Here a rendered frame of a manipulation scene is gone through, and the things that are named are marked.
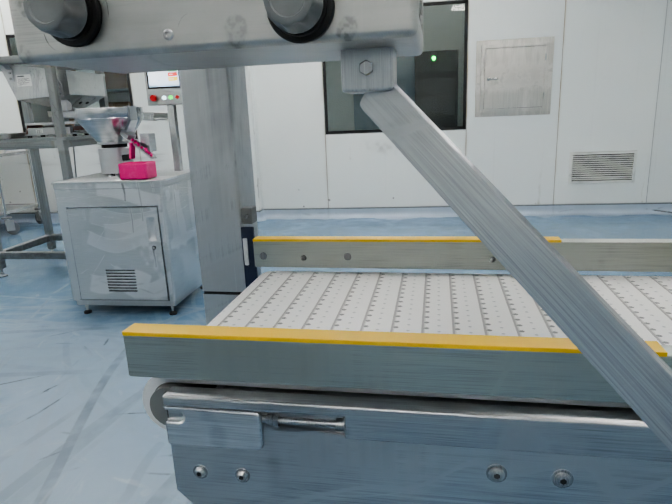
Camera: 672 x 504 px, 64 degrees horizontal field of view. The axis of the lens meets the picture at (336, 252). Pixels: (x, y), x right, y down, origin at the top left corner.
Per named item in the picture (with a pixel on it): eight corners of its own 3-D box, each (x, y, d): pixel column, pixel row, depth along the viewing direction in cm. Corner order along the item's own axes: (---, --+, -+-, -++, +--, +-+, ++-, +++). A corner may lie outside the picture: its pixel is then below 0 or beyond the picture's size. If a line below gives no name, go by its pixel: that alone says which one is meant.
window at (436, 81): (325, 134, 537) (319, 9, 508) (325, 134, 538) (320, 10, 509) (465, 129, 517) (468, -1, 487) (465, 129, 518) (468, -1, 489)
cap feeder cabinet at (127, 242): (72, 316, 302) (49, 182, 283) (124, 285, 357) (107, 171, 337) (177, 318, 293) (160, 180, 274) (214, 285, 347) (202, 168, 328)
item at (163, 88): (154, 172, 313) (140, 60, 297) (162, 170, 323) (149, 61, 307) (191, 171, 310) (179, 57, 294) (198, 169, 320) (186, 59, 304)
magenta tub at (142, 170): (119, 180, 280) (116, 163, 278) (130, 177, 292) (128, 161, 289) (147, 179, 278) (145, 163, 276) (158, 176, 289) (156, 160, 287)
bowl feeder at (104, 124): (71, 179, 298) (60, 109, 288) (107, 171, 332) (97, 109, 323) (153, 176, 291) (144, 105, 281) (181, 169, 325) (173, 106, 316)
